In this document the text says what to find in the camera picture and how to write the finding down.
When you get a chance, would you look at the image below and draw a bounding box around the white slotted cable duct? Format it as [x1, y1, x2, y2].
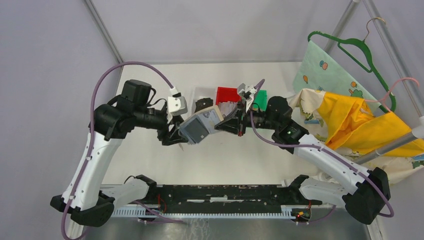
[111, 205, 296, 220]

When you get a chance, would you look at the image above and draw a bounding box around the aluminium rail frame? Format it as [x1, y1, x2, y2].
[74, 184, 377, 208]

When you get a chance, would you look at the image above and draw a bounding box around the white plastic bin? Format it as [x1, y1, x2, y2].
[188, 86, 217, 114]

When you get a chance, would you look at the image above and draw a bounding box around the white cards stack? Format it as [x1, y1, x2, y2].
[218, 101, 237, 118]

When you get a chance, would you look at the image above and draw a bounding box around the yellow cloth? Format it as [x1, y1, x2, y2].
[317, 92, 411, 155]

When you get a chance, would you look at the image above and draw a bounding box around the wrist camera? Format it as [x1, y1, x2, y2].
[236, 83, 259, 113]
[166, 87, 188, 124]

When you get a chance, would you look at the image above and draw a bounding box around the cream cartoon print cloth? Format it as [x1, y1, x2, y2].
[288, 88, 424, 185]

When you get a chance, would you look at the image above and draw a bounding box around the red plastic bin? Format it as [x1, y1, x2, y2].
[215, 86, 241, 105]

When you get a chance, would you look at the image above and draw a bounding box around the pink clothes hanger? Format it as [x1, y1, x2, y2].
[362, 76, 421, 114]

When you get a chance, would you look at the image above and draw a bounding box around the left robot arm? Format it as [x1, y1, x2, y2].
[50, 79, 188, 227]

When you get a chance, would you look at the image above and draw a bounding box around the metal clothes rail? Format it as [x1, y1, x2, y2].
[356, 116, 424, 165]

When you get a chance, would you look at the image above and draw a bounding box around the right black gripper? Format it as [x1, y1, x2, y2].
[214, 99, 279, 137]

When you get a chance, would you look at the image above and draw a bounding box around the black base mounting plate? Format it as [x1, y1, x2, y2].
[140, 184, 322, 214]

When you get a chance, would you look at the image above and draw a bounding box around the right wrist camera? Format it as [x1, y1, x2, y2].
[236, 83, 259, 113]

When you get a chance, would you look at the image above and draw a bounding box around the light green cartoon cloth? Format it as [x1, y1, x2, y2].
[292, 41, 388, 112]

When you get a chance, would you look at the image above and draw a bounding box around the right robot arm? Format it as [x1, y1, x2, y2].
[214, 96, 395, 225]

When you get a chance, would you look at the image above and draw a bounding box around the green plastic bin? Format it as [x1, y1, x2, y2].
[252, 90, 268, 111]

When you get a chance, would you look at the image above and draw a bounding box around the green clothes hanger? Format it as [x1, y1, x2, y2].
[307, 31, 396, 114]

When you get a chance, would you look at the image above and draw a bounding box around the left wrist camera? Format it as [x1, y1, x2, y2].
[166, 87, 188, 124]

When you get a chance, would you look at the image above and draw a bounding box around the black VIP cards stack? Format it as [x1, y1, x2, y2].
[194, 97, 214, 113]

